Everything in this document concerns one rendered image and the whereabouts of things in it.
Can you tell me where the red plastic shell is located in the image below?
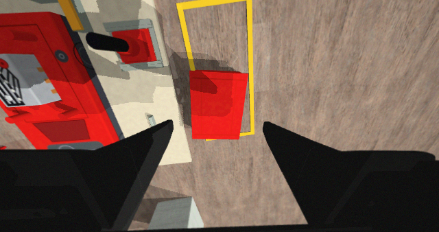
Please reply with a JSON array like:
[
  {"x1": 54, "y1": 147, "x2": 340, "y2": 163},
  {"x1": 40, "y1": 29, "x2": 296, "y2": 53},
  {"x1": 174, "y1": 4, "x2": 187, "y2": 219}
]
[{"x1": 189, "y1": 70, "x2": 248, "y2": 139}]

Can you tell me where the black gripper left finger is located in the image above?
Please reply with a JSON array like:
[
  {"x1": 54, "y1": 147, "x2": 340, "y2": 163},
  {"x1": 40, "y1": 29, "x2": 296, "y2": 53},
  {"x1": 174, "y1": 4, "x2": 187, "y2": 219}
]
[{"x1": 0, "y1": 119, "x2": 174, "y2": 231}]

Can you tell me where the yellow rectangular frame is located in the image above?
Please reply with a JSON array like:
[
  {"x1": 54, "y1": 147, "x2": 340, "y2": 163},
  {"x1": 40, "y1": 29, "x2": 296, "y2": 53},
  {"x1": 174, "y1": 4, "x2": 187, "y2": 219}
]
[{"x1": 176, "y1": 0, "x2": 254, "y2": 136}]

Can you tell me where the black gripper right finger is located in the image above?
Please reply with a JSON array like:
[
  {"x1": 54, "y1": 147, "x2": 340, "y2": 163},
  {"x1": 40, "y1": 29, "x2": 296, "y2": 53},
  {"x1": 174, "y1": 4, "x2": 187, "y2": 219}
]
[{"x1": 263, "y1": 121, "x2": 436, "y2": 224}]

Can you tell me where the beige flat base plate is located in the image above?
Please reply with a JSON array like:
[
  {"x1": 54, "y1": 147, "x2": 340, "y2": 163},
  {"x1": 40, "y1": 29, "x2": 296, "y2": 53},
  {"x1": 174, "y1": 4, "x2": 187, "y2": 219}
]
[{"x1": 0, "y1": 0, "x2": 192, "y2": 165}]

